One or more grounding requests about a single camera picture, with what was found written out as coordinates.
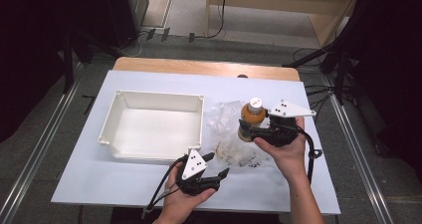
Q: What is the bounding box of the black hanging cable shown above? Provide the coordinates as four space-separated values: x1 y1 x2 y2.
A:
193 0 229 40

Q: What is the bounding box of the person's left hand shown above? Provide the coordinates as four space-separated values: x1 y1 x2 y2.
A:
158 162 217 224

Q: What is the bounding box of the person's right hand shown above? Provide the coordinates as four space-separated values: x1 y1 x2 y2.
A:
253 116 309 182

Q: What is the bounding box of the aluminium floor rail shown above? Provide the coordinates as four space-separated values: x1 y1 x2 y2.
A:
0 63 84 224
322 74 396 224

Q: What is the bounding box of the dark cabinet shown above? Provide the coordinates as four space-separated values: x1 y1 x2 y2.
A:
103 0 150 49

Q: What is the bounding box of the white plastic tray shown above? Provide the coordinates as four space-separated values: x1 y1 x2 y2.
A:
97 90 205 162

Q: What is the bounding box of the white floor cable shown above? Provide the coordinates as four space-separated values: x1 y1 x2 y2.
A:
123 31 148 59

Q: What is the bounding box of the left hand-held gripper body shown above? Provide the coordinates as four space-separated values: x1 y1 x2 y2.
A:
174 148 222 196

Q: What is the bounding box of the person's dark clothing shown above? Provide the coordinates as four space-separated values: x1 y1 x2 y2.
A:
109 206 293 224

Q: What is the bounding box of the hand-held gripper cable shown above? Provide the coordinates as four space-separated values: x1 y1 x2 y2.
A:
281 123 323 186
141 154 189 219

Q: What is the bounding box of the white board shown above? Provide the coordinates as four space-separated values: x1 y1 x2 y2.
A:
51 69 342 216

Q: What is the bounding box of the orange bottle with white cap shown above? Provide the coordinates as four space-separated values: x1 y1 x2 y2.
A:
238 97 269 143

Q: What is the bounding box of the bundle of black floor cables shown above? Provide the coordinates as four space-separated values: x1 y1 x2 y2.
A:
292 46 336 125

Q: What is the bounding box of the right hand-held gripper cable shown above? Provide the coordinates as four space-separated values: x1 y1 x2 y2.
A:
281 123 323 186

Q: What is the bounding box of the black tripod stand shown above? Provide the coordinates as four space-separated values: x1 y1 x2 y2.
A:
282 39 353 107

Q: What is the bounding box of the wooden table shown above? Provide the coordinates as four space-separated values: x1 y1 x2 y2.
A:
112 56 302 83

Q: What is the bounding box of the left hand-held gripper cable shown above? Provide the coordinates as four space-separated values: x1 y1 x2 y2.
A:
141 154 189 219

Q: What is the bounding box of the light wooden shelf unit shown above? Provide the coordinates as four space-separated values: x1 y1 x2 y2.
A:
205 0 361 49

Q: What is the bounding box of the clear plastic bag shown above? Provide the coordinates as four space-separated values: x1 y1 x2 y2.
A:
207 100 277 169

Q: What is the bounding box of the black curtain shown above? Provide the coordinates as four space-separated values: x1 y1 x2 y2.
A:
0 0 110 143
334 0 422 185

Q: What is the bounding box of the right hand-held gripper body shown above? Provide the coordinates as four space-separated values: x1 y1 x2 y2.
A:
253 99 317 148

